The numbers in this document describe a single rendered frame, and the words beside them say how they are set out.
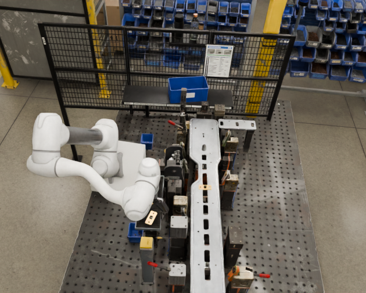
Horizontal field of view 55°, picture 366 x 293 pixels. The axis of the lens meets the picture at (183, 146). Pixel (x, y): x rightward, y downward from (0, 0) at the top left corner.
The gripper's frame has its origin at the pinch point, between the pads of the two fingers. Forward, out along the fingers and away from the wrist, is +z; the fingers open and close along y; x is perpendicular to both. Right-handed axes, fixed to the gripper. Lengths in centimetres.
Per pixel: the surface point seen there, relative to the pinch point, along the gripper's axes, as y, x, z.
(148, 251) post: 6.1, -17.0, 9.6
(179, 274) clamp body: 25.2, -19.7, 16.2
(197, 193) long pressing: 15.2, 36.5, 22.2
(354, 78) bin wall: 119, 292, 71
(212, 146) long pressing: 11, 80, 22
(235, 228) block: 45, 20, 19
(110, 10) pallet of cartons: -191, 286, 54
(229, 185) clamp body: 32, 52, 23
